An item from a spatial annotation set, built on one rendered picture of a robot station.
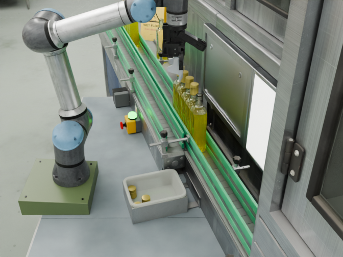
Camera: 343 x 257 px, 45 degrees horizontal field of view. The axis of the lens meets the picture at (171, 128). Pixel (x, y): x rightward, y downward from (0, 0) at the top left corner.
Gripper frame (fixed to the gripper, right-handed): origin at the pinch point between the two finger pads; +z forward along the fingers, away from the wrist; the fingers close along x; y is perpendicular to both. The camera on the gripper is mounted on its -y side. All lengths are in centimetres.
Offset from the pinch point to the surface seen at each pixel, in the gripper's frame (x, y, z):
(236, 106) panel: 3.6, -21.3, 11.2
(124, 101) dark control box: -54, 33, 43
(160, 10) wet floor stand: -338, 35, 81
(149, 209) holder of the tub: 31, 11, 42
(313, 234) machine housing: 101, -22, -24
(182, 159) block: 6.1, -1.2, 36.0
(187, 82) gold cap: -8.2, -2.2, 7.6
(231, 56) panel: -1.7, -18.6, -7.1
